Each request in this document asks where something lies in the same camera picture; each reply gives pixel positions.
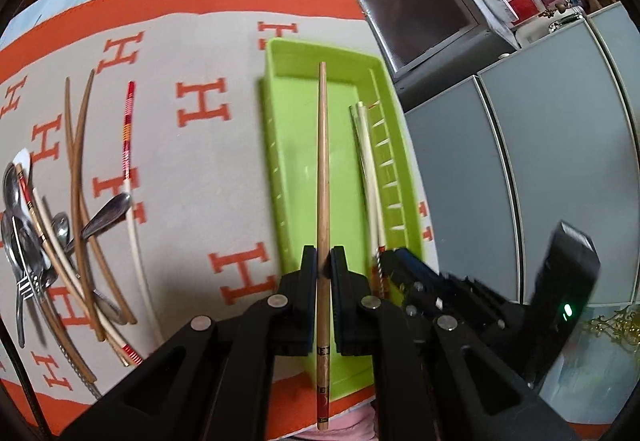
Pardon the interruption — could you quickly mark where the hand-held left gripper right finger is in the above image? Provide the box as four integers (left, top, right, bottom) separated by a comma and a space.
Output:
330, 245, 581, 441

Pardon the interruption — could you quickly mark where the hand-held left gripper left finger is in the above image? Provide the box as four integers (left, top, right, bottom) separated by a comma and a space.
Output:
60, 245, 319, 441

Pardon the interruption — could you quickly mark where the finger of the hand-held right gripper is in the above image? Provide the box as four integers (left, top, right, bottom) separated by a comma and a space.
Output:
382, 247, 442, 308

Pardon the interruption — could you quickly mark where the wooden chopstick with printed end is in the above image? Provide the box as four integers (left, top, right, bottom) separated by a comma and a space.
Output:
314, 61, 334, 432

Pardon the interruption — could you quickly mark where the green plastic tray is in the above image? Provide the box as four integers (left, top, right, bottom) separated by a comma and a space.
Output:
257, 37, 431, 399

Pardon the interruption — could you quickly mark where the white chopstick with patterned end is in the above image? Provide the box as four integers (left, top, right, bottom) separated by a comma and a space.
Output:
349, 104, 383, 267
356, 102, 390, 302
122, 81, 166, 352
27, 186, 143, 367

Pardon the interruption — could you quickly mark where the metal fork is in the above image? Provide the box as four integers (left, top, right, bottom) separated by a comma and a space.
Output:
14, 266, 48, 349

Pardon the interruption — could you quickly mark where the gold ornament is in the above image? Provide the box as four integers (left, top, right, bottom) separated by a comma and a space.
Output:
582, 305, 640, 347

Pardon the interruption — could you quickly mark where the grey refrigerator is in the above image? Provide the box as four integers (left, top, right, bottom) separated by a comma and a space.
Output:
400, 1, 640, 317

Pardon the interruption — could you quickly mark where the pink cloth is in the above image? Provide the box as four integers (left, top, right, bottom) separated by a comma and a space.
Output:
295, 408, 378, 434

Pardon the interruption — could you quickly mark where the orange and beige printed blanket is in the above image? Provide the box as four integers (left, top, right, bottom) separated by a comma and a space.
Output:
0, 0, 436, 441

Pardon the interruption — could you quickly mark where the light wooden chopstick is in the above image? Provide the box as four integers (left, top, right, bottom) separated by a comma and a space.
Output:
14, 164, 98, 384

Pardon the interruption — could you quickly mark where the twisted metal chopstick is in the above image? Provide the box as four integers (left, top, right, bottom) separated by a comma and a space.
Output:
57, 341, 103, 399

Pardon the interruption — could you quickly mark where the small metal spoon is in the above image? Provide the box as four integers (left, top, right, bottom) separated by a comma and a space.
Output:
50, 212, 76, 257

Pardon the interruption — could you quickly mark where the thin brown chopstick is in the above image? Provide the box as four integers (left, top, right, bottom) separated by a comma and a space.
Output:
70, 69, 138, 326
64, 77, 108, 342

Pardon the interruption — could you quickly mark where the red container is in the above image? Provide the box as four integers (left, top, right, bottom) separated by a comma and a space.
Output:
507, 0, 543, 22

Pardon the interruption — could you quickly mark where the white patterned bowl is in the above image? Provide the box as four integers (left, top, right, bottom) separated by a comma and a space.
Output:
481, 0, 521, 24

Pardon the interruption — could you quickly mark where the black cable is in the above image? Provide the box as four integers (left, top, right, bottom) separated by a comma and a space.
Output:
0, 321, 53, 439

